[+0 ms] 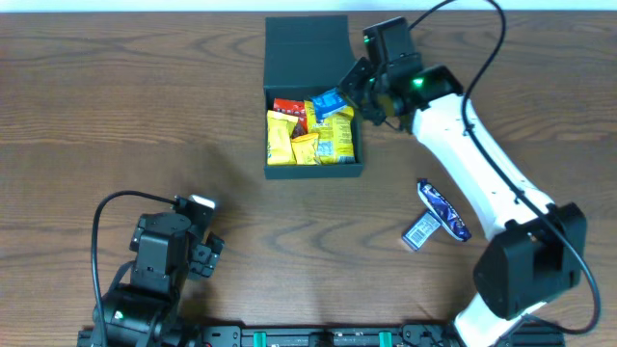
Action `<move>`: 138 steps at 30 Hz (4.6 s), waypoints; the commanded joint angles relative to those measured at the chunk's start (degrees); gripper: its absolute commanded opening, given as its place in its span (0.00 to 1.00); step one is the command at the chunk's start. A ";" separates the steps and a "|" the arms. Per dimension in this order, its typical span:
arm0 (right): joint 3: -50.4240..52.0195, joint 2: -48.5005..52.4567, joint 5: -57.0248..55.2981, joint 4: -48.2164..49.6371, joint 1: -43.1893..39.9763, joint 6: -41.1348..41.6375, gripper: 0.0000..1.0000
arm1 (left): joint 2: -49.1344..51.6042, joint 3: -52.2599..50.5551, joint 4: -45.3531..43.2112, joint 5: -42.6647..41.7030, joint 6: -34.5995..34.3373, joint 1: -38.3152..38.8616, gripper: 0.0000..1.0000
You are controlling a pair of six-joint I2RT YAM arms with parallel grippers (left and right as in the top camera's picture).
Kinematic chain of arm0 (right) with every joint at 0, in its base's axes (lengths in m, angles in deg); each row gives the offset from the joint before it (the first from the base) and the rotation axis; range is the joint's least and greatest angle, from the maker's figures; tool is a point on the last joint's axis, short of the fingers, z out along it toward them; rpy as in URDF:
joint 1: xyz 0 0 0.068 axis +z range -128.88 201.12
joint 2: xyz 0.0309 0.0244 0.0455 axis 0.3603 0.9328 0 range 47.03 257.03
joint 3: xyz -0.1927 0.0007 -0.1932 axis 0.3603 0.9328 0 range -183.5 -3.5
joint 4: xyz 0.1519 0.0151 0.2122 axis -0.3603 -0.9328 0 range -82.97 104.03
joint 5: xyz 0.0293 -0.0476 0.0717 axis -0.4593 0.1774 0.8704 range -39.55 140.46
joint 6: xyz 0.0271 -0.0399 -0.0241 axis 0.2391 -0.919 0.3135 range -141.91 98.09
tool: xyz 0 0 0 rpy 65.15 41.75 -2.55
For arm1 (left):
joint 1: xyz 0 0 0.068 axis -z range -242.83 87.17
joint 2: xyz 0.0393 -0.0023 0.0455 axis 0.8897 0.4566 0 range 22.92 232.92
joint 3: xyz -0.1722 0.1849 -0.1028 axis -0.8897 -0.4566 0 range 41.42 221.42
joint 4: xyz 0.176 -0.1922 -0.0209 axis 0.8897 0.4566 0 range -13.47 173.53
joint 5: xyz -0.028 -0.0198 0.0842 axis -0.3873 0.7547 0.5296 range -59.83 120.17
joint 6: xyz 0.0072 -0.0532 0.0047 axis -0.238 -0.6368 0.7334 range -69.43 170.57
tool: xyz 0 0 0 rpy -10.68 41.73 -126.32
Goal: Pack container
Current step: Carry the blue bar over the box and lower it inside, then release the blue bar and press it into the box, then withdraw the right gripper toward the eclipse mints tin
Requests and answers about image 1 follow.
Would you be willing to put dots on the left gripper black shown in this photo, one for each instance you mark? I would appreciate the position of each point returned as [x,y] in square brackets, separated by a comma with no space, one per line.
[205,253]

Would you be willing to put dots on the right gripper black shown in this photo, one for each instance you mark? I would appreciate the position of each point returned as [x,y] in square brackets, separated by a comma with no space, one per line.
[351,86]

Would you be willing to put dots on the blue cookie wrapper bar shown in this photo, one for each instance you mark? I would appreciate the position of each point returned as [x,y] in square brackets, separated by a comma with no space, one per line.
[327,104]

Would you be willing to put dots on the large yellow Hacks candy bag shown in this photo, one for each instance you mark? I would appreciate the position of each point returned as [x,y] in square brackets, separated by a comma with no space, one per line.
[335,139]

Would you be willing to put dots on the red snack packet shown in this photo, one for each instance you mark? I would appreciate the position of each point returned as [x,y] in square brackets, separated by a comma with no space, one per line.
[294,108]

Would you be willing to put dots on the black gift box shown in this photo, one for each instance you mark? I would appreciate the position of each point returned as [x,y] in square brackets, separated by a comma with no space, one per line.
[307,56]

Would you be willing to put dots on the small yellow orange snack packet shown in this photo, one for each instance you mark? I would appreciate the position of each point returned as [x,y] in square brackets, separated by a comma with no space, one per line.
[305,149]

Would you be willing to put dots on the yellow snack bar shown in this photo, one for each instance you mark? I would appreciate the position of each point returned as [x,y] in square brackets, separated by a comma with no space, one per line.
[280,127]

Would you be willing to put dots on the purple chocolate bar wrapper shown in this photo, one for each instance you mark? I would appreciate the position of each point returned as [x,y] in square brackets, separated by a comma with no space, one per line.
[443,211]

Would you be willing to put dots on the small blue card box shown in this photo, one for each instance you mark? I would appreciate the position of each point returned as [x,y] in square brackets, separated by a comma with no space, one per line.
[421,230]

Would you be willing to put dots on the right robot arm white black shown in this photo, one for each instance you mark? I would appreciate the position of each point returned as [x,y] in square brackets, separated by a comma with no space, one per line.
[535,247]

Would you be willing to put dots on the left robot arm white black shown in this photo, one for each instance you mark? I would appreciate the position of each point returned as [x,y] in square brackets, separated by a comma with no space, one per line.
[140,307]

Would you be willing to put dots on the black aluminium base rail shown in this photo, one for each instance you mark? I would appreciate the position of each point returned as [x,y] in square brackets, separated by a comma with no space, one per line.
[417,335]

